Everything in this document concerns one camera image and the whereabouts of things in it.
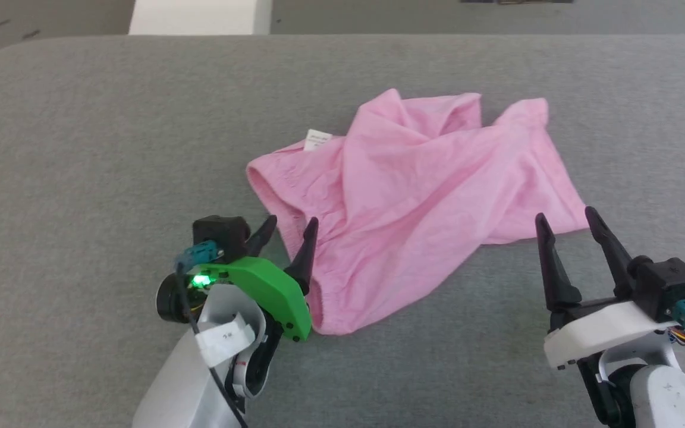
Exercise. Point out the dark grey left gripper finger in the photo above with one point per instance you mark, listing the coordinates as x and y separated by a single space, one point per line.
262 238
305 261

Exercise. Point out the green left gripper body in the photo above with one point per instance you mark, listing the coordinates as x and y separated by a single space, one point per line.
271 291

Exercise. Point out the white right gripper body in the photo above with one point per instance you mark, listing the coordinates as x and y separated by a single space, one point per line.
604 333

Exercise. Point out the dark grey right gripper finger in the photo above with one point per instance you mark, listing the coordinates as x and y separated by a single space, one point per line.
553 279
616 255

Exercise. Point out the pink cloth garment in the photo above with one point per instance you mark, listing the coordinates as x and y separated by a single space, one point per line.
414 196

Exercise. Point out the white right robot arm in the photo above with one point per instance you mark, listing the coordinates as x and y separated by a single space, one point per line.
663 398

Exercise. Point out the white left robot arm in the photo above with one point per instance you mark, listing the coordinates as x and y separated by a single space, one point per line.
182 386

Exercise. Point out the white paper label tag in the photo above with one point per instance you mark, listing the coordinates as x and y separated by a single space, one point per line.
223 340

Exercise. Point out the grey fabric sofa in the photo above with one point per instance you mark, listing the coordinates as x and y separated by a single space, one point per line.
110 148

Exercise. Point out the white box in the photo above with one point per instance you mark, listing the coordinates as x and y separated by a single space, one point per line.
200 16

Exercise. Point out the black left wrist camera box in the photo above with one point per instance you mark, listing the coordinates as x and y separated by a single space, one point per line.
223 235

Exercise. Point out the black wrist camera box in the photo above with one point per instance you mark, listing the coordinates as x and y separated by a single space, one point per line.
669 285
223 235

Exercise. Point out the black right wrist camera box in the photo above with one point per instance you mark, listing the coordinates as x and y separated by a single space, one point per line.
669 285

